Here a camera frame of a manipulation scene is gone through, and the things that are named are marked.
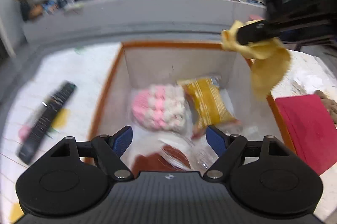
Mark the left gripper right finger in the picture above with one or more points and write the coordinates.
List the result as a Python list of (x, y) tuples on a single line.
[(228, 148)]

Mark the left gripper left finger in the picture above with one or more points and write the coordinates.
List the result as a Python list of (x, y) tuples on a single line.
[(108, 150)]

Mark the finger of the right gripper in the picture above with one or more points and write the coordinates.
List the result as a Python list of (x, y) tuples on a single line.
[(258, 31)]

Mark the yellow cloth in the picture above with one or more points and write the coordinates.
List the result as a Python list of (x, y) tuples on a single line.
[(271, 59)]

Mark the yellow snack packet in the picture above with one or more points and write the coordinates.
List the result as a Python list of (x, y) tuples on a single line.
[(204, 93)]

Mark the brown bear-shaped sponge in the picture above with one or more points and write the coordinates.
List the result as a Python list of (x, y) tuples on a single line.
[(160, 160)]

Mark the pink white knitted item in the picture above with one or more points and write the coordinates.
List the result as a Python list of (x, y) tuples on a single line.
[(160, 108)]

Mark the brown fluffy towel bundle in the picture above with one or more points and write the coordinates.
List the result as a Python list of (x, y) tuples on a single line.
[(329, 104)]

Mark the pink round stool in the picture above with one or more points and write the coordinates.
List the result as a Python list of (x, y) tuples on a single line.
[(254, 17)]

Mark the crinkled clear plastic bag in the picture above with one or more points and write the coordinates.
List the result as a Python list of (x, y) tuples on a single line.
[(184, 154)]

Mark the white tv console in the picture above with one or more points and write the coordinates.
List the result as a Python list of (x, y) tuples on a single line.
[(90, 18)]

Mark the black remote control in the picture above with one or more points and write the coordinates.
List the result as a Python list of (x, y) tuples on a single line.
[(38, 124)]

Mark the orange storage box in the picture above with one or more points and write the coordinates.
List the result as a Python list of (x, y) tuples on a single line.
[(139, 65)]

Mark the red transparent ball box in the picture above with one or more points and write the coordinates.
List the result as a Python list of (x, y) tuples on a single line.
[(311, 128)]

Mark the white lace tablecloth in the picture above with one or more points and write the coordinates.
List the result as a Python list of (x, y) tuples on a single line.
[(254, 179)]

